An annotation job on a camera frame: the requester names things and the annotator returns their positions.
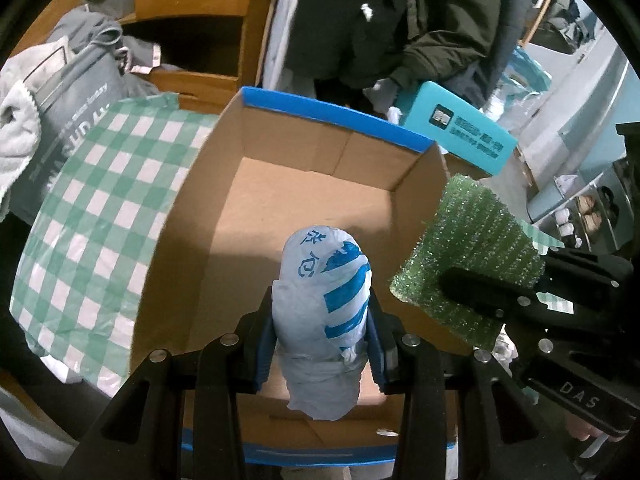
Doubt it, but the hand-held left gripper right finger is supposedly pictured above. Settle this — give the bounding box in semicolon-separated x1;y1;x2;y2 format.
367;295;557;480

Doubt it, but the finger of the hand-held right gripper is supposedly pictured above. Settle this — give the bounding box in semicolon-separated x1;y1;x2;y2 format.
537;246;635;308
439;266;556;323

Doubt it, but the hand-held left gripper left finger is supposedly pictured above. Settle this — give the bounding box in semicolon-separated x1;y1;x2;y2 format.
60;285;278;480

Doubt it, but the green glittery sponge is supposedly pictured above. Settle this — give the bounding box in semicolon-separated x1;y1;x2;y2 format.
389;173;546;350

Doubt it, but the white blue-printed plastic bag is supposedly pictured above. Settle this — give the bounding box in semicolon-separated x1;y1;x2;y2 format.
271;225;373;422

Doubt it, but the cardboard box with blue rim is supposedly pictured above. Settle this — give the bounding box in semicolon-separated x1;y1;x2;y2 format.
127;86;493;467

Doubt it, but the person's right hand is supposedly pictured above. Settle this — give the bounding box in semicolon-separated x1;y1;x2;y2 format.
565;410;623;458

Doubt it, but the teal printed box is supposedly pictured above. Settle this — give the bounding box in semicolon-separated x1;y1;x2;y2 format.
401;80;519;177

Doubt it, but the teal plastic bag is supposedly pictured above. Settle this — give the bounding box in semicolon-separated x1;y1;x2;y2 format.
502;46;552;107

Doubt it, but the green checkered cloth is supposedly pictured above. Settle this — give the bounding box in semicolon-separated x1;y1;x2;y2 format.
9;92;221;396

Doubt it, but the white glove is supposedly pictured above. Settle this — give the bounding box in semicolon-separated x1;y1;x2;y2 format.
362;77;403;115

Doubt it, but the wooden rack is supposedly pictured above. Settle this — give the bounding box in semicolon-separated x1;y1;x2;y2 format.
519;0;558;47

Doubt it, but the olive green jacket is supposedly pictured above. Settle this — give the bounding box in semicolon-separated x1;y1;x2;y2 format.
392;0;507;108

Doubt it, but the grey printed tote bag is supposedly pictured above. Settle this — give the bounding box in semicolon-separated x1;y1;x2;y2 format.
9;49;132;226

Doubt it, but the black jacket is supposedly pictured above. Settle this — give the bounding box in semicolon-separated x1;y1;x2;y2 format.
282;0;418;103

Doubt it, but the white hanging cloth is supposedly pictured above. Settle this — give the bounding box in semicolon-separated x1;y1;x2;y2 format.
257;0;313;98

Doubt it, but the wooden cabinet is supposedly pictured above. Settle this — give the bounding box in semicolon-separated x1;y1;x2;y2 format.
10;0;281;116

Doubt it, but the white towel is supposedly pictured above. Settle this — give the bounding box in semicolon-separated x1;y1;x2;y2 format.
0;42;67;222

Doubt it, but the grey hooded garment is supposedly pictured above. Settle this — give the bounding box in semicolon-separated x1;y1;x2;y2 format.
47;4;163;103

